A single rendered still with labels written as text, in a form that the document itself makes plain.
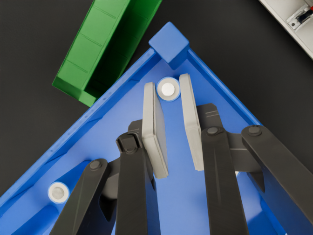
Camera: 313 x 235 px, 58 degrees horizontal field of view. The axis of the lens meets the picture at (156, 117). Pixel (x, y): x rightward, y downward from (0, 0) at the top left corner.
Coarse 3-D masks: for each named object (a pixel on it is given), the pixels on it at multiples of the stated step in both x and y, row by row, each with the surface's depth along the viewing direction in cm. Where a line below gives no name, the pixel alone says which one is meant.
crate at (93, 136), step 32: (160, 32) 18; (160, 64) 26; (192, 64) 25; (128, 96) 26; (224, 96) 23; (96, 128) 27; (64, 160) 28; (192, 160) 26; (32, 192) 29; (160, 192) 27; (192, 192) 27; (256, 192) 26; (0, 224) 29; (160, 224) 27; (192, 224) 27; (256, 224) 26
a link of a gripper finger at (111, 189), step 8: (136, 120) 18; (128, 128) 17; (136, 128) 17; (112, 168) 14; (152, 168) 15; (112, 176) 14; (152, 176) 15; (112, 184) 14; (104, 192) 14; (112, 192) 14; (104, 200) 14; (112, 200) 14
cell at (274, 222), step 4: (264, 200) 25; (264, 204) 25; (264, 208) 25; (268, 208) 24; (268, 212) 24; (268, 216) 24; (272, 216) 23; (272, 220) 22; (276, 220) 22; (272, 224) 22; (276, 224) 22; (276, 228) 21; (280, 228) 21; (280, 232) 20; (284, 232) 20
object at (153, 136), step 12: (144, 96) 19; (156, 96) 20; (144, 108) 17; (156, 108) 18; (144, 120) 16; (156, 120) 16; (144, 132) 15; (156, 132) 15; (144, 144) 15; (156, 144) 15; (156, 156) 15; (156, 168) 15
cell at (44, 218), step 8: (48, 208) 28; (40, 216) 26; (48, 216) 27; (56, 216) 28; (24, 224) 25; (32, 224) 25; (40, 224) 25; (48, 224) 26; (16, 232) 23; (24, 232) 23; (32, 232) 24; (40, 232) 25
